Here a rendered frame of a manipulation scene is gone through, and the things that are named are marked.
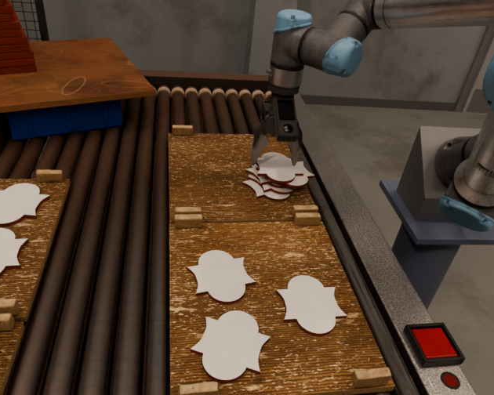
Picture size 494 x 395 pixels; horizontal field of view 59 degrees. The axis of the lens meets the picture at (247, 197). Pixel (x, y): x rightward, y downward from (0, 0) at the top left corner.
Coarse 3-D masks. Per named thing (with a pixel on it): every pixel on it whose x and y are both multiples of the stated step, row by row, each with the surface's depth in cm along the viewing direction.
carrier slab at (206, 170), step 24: (192, 144) 123; (216, 144) 125; (240, 144) 126; (192, 168) 114; (216, 168) 115; (240, 168) 116; (192, 192) 105; (216, 192) 106; (240, 192) 107; (216, 216) 98; (240, 216) 99; (264, 216) 100; (288, 216) 101
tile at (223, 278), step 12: (216, 252) 88; (204, 264) 85; (216, 264) 85; (228, 264) 85; (240, 264) 86; (204, 276) 82; (216, 276) 82; (228, 276) 83; (240, 276) 83; (204, 288) 80; (216, 288) 80; (228, 288) 80; (240, 288) 80; (216, 300) 78; (228, 300) 78
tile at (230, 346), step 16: (208, 320) 74; (224, 320) 74; (240, 320) 75; (208, 336) 71; (224, 336) 72; (240, 336) 72; (256, 336) 72; (192, 352) 70; (208, 352) 69; (224, 352) 69; (240, 352) 70; (256, 352) 70; (208, 368) 67; (224, 368) 67; (240, 368) 67; (256, 368) 68
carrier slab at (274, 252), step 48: (192, 240) 91; (240, 240) 93; (288, 240) 94; (192, 288) 80; (336, 288) 84; (192, 336) 72; (288, 336) 74; (336, 336) 75; (240, 384) 66; (288, 384) 67; (336, 384) 68
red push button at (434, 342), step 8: (424, 328) 79; (432, 328) 79; (440, 328) 79; (416, 336) 78; (424, 336) 78; (432, 336) 78; (440, 336) 78; (424, 344) 76; (432, 344) 76; (440, 344) 77; (448, 344) 77; (424, 352) 75; (432, 352) 75; (440, 352) 75; (448, 352) 75
